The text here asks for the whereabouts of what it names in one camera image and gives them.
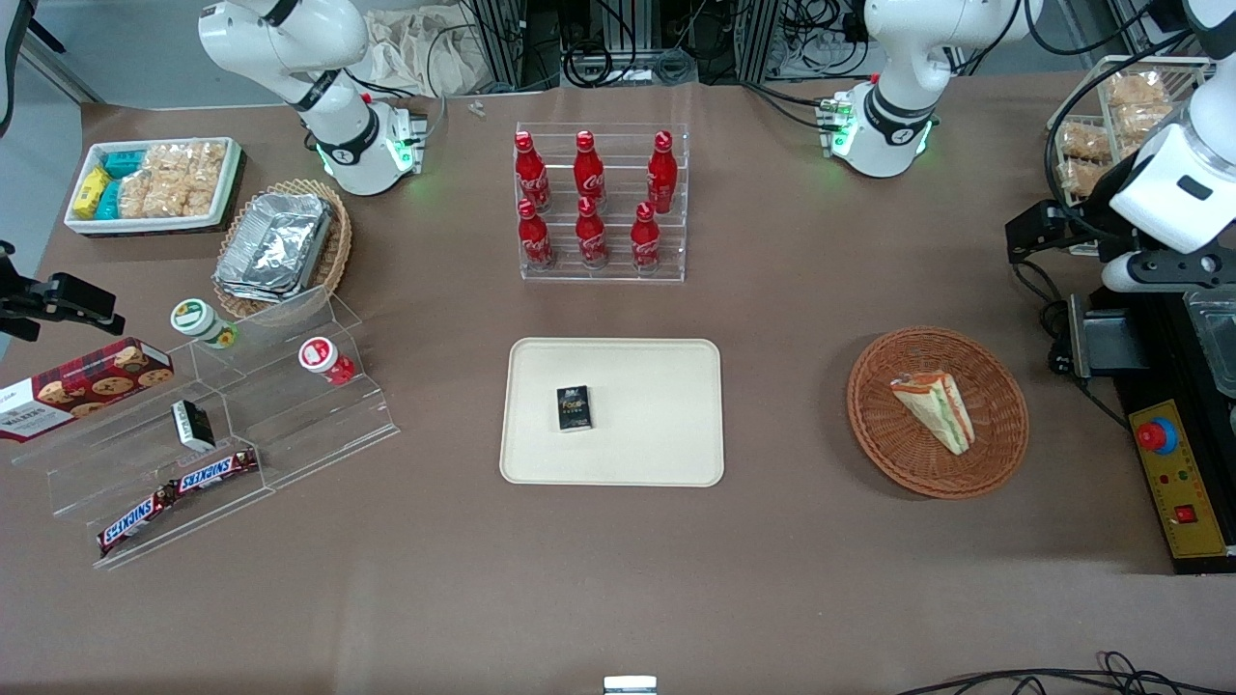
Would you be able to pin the small black printed box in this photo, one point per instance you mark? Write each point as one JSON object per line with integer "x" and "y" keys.
{"x": 574, "y": 409}

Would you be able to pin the red tartan cookie box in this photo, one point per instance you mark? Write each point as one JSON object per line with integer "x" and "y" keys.
{"x": 87, "y": 386}

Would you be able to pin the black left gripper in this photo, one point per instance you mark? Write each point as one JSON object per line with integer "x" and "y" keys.
{"x": 1089, "y": 210}

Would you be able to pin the green lid white cup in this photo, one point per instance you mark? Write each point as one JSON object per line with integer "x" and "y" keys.
{"x": 198, "y": 319}

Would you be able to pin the red lid white cup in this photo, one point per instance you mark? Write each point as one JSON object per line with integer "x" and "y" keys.
{"x": 319, "y": 355}

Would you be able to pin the brown Snickers bar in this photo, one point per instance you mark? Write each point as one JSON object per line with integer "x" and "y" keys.
{"x": 217, "y": 470}
{"x": 135, "y": 521}

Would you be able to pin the clear rice cracker bag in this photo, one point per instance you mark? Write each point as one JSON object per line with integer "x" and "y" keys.
{"x": 206, "y": 174}
{"x": 154, "y": 188}

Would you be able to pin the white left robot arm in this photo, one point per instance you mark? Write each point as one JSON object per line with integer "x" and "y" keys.
{"x": 898, "y": 97}

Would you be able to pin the black control box yellow panel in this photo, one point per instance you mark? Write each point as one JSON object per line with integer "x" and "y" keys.
{"x": 1183, "y": 502}

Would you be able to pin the beige plastic tray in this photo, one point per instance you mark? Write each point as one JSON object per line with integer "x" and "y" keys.
{"x": 657, "y": 415}

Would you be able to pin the clear acrylic stepped riser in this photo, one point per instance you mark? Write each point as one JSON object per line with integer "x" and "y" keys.
{"x": 290, "y": 434}
{"x": 68, "y": 483}

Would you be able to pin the aluminium frame post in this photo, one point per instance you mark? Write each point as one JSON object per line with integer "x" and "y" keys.
{"x": 512, "y": 43}

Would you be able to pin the light wicker basket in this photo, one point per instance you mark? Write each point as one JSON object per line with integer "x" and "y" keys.
{"x": 340, "y": 241}

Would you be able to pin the clear acrylic bottle rack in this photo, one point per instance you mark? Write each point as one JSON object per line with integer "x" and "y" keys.
{"x": 618, "y": 275}

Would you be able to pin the red cola bottle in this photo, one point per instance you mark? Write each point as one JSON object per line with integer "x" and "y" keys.
{"x": 645, "y": 241}
{"x": 589, "y": 172}
{"x": 532, "y": 174}
{"x": 591, "y": 236}
{"x": 534, "y": 239}
{"x": 662, "y": 174}

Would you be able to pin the clear bagged bread snack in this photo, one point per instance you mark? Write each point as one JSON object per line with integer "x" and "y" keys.
{"x": 1137, "y": 89}
{"x": 1083, "y": 142}
{"x": 1142, "y": 124}
{"x": 1080, "y": 179}

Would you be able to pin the white rectangular snack bin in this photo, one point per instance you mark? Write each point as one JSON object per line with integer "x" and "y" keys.
{"x": 77, "y": 224}

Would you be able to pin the grey black metal box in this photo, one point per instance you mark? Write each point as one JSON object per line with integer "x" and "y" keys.
{"x": 1110, "y": 343}

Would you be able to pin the teal snack packet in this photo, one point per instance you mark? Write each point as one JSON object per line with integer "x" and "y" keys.
{"x": 124, "y": 162}
{"x": 108, "y": 201}

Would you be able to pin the clear plastic container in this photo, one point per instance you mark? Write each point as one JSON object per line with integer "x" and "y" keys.
{"x": 1219, "y": 343}

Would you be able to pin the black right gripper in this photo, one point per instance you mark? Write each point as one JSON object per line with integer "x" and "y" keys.
{"x": 21, "y": 301}

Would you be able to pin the small black white box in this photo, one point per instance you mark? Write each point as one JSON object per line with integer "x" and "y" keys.
{"x": 193, "y": 425}

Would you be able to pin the wrapped triangle sandwich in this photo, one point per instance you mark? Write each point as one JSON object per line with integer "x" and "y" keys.
{"x": 941, "y": 410}

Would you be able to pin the yellow snack packet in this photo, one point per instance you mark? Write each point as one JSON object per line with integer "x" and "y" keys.
{"x": 90, "y": 193}

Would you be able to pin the black stand pole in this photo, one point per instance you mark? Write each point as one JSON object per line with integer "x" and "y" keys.
{"x": 12, "y": 58}

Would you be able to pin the white cloth bag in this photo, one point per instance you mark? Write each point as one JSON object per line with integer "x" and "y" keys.
{"x": 425, "y": 53}

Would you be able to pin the aluminium foil container stack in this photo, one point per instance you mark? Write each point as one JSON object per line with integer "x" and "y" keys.
{"x": 275, "y": 246}

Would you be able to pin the brown round wicker basket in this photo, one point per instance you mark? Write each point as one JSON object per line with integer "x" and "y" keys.
{"x": 898, "y": 444}

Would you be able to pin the red emergency stop button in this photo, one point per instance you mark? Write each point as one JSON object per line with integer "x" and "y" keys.
{"x": 1157, "y": 436}

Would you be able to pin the silver white edge object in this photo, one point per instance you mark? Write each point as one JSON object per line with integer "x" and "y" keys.
{"x": 630, "y": 686}

